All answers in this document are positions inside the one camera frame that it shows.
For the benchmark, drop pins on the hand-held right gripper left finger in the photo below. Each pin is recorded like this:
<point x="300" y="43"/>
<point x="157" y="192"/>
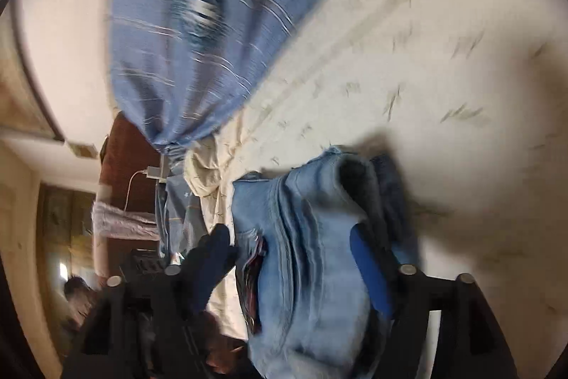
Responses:
<point x="213" y="261"/>

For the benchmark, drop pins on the blue plaid shirt with badge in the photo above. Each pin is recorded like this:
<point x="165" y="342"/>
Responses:
<point x="199" y="41"/>

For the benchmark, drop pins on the brown headboard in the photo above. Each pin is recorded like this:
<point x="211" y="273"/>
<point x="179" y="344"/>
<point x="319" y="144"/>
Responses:
<point x="120" y="157"/>

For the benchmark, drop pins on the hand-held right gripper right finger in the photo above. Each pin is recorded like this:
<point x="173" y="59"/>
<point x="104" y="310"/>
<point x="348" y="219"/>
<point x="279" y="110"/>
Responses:
<point x="370" y="268"/>

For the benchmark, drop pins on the cream leaf-print bed sheet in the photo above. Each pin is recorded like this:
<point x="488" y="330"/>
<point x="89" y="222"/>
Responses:
<point x="443" y="50"/>

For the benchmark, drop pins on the blue denim pants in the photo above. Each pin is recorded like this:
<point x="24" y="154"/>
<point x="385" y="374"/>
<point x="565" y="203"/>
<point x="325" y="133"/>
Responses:
<point x="310" y="263"/>

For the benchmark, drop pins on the white charger plug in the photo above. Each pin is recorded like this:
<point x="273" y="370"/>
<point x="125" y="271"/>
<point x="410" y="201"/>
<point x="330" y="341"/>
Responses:
<point x="155" y="173"/>

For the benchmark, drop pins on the pale lavender cloth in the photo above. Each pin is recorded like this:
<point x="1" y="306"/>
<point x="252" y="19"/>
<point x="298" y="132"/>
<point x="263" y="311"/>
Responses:
<point x="124" y="223"/>

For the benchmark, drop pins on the blue star-print cloth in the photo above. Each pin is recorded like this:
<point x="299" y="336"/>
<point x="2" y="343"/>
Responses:
<point x="179" y="210"/>

